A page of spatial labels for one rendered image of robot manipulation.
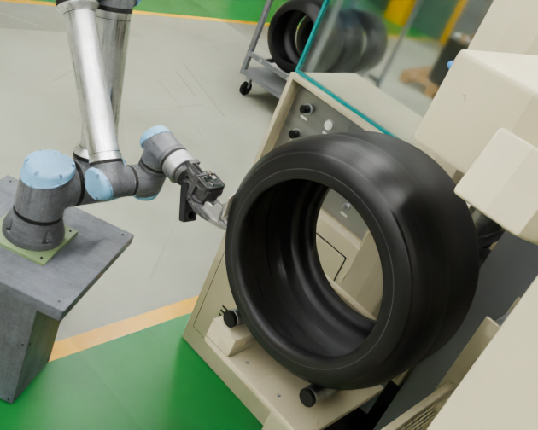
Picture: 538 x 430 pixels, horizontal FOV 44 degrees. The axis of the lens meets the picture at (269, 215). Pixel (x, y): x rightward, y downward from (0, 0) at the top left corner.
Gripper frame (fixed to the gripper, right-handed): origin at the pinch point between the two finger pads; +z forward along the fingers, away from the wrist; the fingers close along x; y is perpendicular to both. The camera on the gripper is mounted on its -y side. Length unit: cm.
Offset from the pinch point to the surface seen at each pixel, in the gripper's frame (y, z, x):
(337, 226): -13, 0, 62
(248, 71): -113, -237, 290
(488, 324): 24, 62, 20
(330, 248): -19, 4, 59
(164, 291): -111, -56, 70
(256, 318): -0.3, 28.0, -12.3
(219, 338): -16.6, 21.5, -9.8
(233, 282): 0.9, 17.5, -11.9
